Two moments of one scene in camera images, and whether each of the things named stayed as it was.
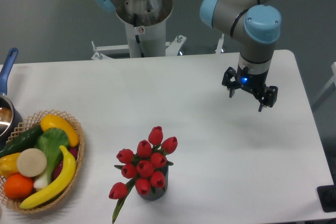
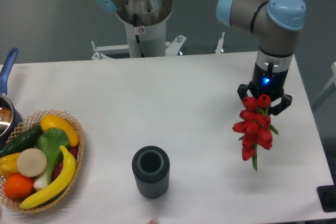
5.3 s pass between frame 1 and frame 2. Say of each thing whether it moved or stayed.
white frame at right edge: stayed
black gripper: moved
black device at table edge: stayed
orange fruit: stayed
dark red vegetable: stayed
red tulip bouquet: moved
